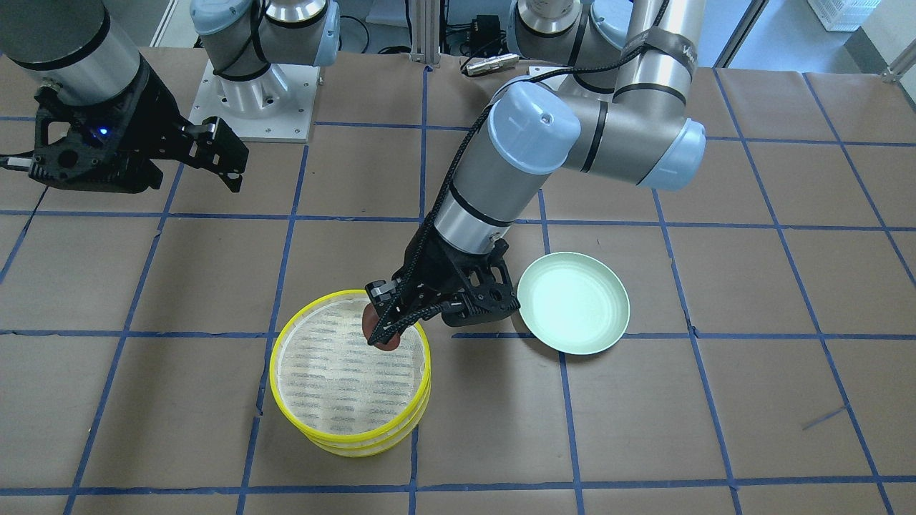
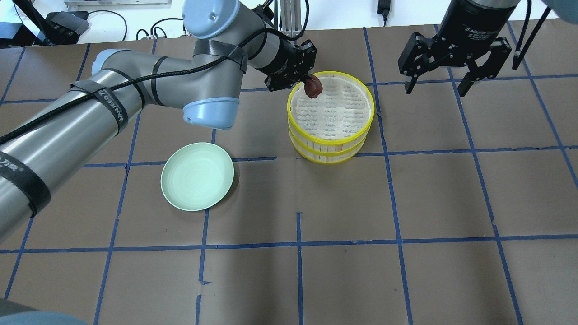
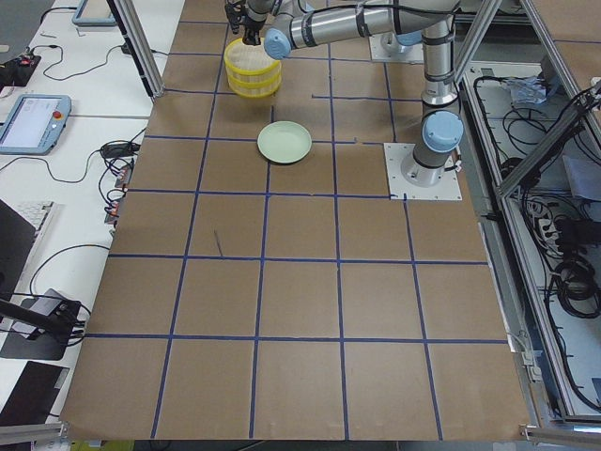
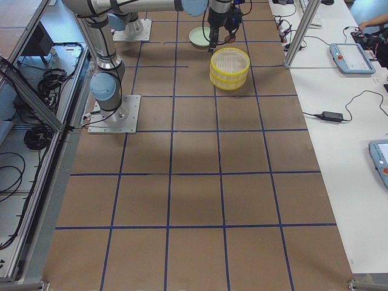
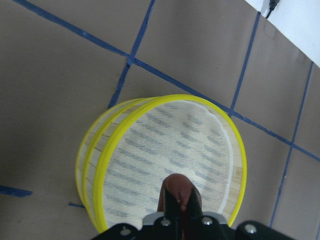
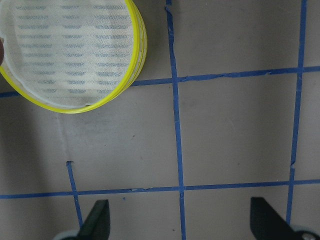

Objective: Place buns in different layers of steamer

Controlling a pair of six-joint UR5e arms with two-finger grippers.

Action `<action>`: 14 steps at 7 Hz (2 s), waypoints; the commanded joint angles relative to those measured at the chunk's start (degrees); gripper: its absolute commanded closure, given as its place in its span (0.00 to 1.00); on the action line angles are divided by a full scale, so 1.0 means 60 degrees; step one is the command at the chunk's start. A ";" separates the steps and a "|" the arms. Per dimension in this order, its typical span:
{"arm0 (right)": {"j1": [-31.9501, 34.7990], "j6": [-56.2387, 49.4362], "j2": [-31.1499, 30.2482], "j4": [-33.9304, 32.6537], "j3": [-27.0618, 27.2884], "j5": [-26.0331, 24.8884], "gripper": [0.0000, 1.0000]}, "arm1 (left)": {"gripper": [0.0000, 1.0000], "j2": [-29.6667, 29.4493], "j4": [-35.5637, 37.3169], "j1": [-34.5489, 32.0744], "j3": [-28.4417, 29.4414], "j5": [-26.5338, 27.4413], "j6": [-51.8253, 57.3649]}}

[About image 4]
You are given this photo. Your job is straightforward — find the brown bun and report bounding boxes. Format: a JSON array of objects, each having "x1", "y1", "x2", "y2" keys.
[{"x1": 224, "y1": 34, "x2": 236, "y2": 44}]

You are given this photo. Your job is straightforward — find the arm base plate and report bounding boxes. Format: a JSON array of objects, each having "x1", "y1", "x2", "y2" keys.
[
  {"x1": 87, "y1": 95, "x2": 141, "y2": 134},
  {"x1": 113, "y1": 19, "x2": 152, "y2": 42}
]

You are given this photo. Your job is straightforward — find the light green plate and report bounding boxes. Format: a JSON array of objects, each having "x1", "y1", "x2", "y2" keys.
[{"x1": 189, "y1": 27, "x2": 210, "y2": 47}]

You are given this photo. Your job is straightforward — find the teach pendant tablet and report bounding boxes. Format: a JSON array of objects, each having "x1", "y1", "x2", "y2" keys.
[{"x1": 329, "y1": 43, "x2": 375, "y2": 75}]

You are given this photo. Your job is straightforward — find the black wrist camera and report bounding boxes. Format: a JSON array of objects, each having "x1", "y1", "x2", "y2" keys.
[{"x1": 225, "y1": 3, "x2": 243, "y2": 31}]

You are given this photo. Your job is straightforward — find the yellow steamer layer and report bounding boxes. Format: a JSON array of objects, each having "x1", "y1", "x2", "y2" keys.
[
  {"x1": 209, "y1": 69, "x2": 248, "y2": 91},
  {"x1": 210, "y1": 47, "x2": 250, "y2": 76}
]

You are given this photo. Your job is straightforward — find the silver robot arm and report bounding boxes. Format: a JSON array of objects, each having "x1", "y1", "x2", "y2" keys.
[
  {"x1": 64, "y1": 1, "x2": 190, "y2": 126},
  {"x1": 109, "y1": 0, "x2": 243, "y2": 53}
]

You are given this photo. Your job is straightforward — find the black power brick right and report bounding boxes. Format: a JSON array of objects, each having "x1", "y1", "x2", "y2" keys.
[{"x1": 314, "y1": 111, "x2": 344, "y2": 122}]

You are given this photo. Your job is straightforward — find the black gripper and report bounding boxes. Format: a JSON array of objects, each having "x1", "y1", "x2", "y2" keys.
[{"x1": 207, "y1": 7, "x2": 238, "y2": 53}]

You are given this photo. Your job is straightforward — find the aluminium frame post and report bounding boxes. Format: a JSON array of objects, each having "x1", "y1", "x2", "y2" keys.
[{"x1": 284, "y1": 0, "x2": 321, "y2": 69}]

